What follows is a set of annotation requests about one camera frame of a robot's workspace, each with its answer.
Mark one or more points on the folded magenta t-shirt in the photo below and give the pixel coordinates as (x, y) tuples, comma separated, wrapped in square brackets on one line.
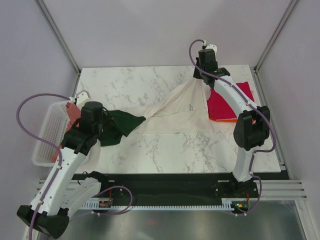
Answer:
[(218, 108)]

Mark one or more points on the aluminium frame post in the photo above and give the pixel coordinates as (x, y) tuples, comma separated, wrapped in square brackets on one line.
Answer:
[(276, 33), (58, 35)]

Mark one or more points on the left aluminium frame post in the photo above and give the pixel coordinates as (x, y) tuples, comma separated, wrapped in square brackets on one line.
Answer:
[(58, 35)]

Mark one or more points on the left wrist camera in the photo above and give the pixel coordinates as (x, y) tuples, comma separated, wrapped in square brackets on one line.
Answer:
[(80, 99)]

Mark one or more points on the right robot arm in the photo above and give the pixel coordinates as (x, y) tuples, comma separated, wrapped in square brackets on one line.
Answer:
[(249, 137)]

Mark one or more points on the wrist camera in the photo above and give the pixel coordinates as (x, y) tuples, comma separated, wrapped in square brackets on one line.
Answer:
[(209, 46), (80, 99)]

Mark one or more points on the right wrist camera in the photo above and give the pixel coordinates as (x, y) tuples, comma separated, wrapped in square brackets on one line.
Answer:
[(209, 46)]

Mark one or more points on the white slotted cable duct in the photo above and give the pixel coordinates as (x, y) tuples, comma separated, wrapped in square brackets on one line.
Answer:
[(98, 204)]

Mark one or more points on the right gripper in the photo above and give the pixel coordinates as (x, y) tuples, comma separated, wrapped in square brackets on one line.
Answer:
[(196, 74)]

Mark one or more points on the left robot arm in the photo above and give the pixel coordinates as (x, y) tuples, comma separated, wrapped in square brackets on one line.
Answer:
[(50, 211)]

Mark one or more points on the salmon pink t-shirt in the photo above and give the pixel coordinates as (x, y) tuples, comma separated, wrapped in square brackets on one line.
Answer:
[(73, 113)]

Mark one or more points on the right aluminium frame post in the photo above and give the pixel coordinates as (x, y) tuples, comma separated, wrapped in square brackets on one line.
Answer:
[(276, 33)]

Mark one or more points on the folded orange t-shirt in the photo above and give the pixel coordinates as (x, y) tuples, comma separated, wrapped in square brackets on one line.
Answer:
[(232, 120)]

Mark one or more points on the white plastic basket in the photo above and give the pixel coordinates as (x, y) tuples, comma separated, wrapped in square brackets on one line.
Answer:
[(54, 124)]

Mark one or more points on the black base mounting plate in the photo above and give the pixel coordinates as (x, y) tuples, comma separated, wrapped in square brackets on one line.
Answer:
[(205, 186)]

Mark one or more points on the white green-sleeved Charlie Brown t-shirt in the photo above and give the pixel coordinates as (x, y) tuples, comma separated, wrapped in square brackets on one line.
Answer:
[(183, 111)]

